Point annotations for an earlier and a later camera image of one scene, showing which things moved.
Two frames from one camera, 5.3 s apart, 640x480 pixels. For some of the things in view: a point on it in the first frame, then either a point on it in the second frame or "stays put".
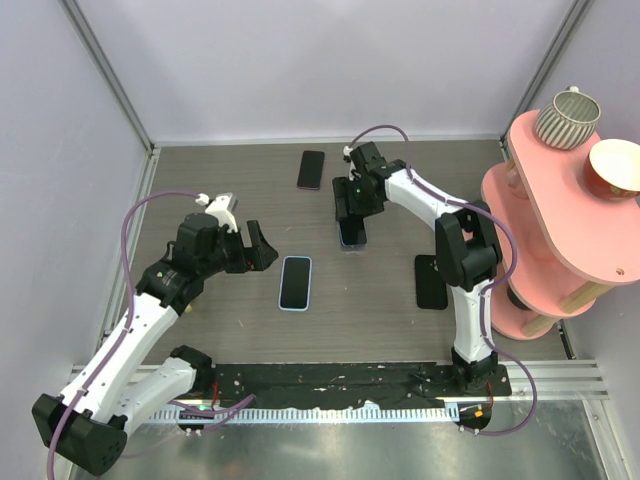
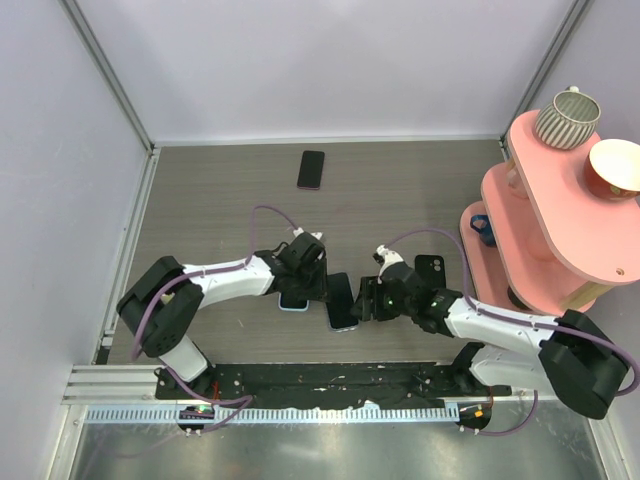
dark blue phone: (348, 249) to (339, 330)
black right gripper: (343, 187) to (371, 288)
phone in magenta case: (311, 170) stays put
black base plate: (340, 385) stays put
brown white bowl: (612, 169) stays put
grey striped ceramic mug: (570, 121) stays put
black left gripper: (253, 258) to (319, 291)
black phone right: (431, 289) stays put
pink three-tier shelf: (570, 242) stays put
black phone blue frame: (353, 232) to (340, 301)
